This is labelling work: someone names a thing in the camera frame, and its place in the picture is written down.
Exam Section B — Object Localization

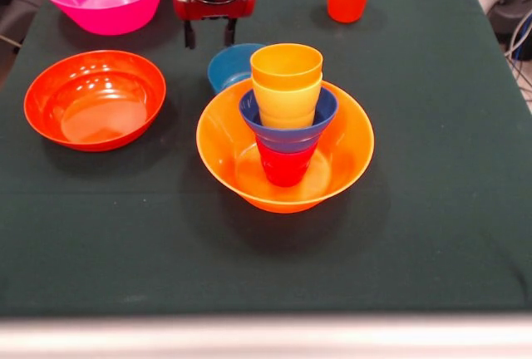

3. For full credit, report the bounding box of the light blue bowl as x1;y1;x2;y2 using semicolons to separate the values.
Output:
207;42;267;95

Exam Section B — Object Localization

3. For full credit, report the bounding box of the small orange cup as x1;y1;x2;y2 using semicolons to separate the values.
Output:
249;43;324;91

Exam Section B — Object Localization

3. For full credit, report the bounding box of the yellow cup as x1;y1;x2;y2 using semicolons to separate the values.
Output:
251;75;323;130

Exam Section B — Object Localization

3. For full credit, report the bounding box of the shallow red-orange bowl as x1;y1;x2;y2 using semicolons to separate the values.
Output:
23;50;167;153

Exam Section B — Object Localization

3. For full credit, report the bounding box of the dark blue bowl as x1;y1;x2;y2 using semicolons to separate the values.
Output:
238;86;340;155

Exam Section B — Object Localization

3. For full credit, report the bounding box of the magenta cup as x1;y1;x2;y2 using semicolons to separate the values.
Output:
255;136;320;188

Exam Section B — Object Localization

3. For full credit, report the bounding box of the dark green tablecloth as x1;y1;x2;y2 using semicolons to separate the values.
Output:
0;0;532;318

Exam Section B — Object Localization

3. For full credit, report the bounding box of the tangle of floor cables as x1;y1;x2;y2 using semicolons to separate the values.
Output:
504;12;532;105

